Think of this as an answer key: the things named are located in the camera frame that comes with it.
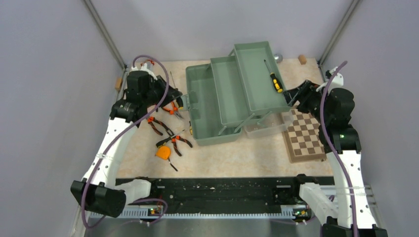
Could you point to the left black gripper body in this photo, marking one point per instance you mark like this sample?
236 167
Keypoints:
158 88

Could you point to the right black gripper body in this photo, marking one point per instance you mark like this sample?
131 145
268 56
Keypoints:
312 102

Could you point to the black yellow screwdriver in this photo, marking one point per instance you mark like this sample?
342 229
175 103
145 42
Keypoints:
276 83
172 79
190 128

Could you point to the green plastic toolbox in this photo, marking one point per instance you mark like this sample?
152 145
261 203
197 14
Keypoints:
234 94

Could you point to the orange tape measure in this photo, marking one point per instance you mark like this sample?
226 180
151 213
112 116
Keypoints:
164 153

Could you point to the orange long nose pliers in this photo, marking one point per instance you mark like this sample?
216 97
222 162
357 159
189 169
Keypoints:
173 111

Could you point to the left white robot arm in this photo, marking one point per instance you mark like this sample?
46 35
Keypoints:
97 190

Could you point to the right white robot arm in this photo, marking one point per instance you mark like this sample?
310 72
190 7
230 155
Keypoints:
351 216

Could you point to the wooden chessboard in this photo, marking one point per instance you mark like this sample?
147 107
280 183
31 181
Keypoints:
302 138

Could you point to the wooden block back right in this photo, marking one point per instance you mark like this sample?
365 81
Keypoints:
302 59

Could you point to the silver metal cylinder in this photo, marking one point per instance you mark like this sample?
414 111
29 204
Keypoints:
278 58

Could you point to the wooden block left edge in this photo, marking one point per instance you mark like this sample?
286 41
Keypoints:
118 84

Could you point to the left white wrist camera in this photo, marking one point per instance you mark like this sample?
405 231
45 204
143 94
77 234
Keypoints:
143 67

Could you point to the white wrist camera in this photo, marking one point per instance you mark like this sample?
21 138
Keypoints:
143 67
337 81

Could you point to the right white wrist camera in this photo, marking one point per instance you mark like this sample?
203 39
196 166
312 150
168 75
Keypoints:
337 81

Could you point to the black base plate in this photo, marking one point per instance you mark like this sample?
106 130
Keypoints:
256 195

